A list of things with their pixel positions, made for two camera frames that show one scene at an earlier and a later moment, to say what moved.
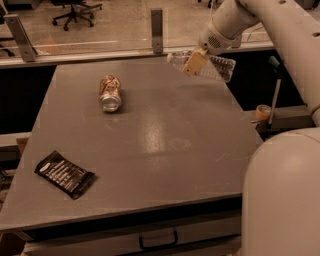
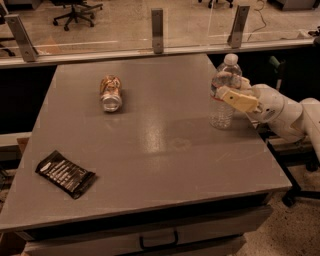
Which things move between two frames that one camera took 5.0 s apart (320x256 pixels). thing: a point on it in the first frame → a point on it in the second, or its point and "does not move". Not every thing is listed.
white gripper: (212, 41) → (269, 102)
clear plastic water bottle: (215, 67) → (221, 113)
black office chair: (77, 7) does not move
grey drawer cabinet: (213, 229) does not move
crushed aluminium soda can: (110, 93) does not move
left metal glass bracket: (21, 37) does not move
